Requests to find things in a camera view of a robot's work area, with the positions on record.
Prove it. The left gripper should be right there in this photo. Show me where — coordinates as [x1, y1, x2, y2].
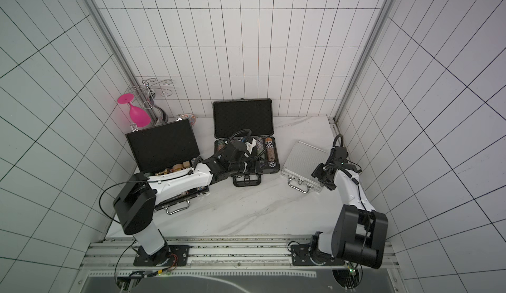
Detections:
[231, 156, 269, 174]

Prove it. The silver poker case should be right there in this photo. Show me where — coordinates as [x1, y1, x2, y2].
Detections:
[281, 141, 329, 194]

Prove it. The black poker case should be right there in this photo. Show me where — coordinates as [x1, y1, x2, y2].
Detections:
[212, 99, 281, 188]
[125, 120, 200, 190]

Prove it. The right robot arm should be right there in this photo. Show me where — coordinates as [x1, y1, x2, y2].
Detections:
[310, 134, 389, 269]

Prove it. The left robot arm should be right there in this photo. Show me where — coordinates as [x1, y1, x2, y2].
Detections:
[113, 129, 260, 256]

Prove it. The pink wine glass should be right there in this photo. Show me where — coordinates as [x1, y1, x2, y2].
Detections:
[117, 94, 151, 128]

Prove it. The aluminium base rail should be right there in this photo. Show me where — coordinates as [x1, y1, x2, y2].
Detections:
[78, 235, 408, 293]

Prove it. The metal wire glass rack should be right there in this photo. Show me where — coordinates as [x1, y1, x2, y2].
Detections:
[128, 78, 174, 126]

